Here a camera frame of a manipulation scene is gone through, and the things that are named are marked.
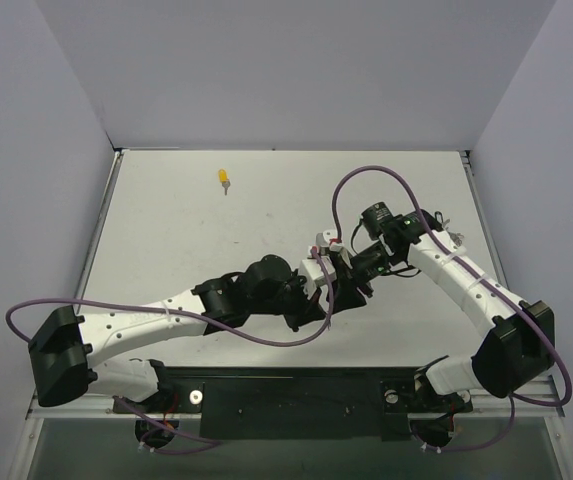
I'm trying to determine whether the aluminium frame rail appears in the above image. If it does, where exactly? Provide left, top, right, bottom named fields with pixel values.
left=26, top=376, right=565, bottom=420

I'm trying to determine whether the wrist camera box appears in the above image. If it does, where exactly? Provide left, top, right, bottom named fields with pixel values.
left=298, top=256, right=337, bottom=296
left=308, top=229, right=345, bottom=256

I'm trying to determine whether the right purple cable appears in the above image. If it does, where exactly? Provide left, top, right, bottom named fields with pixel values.
left=332, top=165, right=573, bottom=454

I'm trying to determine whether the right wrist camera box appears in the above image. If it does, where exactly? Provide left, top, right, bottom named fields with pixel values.
left=308, top=229, right=345, bottom=256

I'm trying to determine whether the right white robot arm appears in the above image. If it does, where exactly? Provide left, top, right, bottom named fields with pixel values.
left=330, top=202, right=556, bottom=409

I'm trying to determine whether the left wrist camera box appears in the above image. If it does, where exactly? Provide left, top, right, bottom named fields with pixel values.
left=298, top=256, right=337, bottom=296

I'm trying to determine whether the yellow tag key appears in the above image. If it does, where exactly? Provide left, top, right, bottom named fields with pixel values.
left=218, top=169, right=230, bottom=195

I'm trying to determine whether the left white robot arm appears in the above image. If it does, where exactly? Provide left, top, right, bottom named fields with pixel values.
left=28, top=255, right=336, bottom=412

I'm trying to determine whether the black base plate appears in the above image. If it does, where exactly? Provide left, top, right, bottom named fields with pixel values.
left=137, top=367, right=472, bottom=441

